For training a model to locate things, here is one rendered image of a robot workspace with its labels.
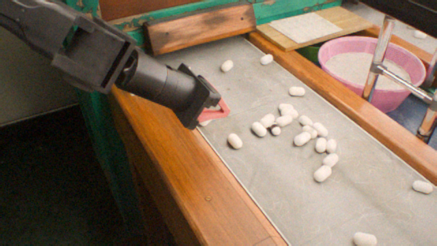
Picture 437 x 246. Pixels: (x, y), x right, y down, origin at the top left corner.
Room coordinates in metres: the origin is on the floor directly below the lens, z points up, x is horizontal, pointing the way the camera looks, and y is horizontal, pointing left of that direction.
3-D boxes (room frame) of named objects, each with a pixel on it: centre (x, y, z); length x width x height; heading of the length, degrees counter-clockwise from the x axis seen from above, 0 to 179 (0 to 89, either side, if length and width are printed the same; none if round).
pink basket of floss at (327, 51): (0.80, -0.39, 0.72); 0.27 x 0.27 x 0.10
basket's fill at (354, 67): (0.80, -0.39, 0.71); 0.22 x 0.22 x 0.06
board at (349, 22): (0.99, -0.28, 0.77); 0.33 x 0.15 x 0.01; 119
